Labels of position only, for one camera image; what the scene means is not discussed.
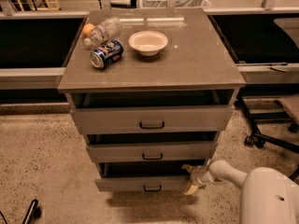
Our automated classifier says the grey middle drawer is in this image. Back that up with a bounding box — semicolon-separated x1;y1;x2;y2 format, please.
86;132;218;162

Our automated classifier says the orange fruit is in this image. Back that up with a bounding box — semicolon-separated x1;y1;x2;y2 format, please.
82;23;94;36

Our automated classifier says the blue soda can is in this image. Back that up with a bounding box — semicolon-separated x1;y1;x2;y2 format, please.
90;39;123;69

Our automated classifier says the grey drawer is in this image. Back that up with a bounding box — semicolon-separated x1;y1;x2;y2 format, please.
86;132;218;162
67;89;235;134
95;160;206;192

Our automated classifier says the black chair base left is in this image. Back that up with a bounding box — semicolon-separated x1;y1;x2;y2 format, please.
0;199;42;224

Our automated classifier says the white wire basket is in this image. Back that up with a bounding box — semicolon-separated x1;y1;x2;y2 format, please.
136;0;210;8

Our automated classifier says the clear plastic bottle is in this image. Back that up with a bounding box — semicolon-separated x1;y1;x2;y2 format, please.
83;17;121;46

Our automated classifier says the grey drawer cabinet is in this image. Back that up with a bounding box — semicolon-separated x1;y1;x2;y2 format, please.
57;7;247;189

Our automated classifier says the grey bottom drawer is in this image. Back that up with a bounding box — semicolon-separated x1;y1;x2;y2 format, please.
95;160;206;192

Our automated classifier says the grey top drawer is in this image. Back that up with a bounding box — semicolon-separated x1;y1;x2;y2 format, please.
67;89;235;134

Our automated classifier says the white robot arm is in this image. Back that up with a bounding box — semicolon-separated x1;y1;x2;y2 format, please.
182;160;299;224

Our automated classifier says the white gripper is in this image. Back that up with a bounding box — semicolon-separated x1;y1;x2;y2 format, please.
181;164;215;195

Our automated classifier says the white bowl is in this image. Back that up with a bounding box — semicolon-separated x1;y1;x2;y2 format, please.
128;31;168;56

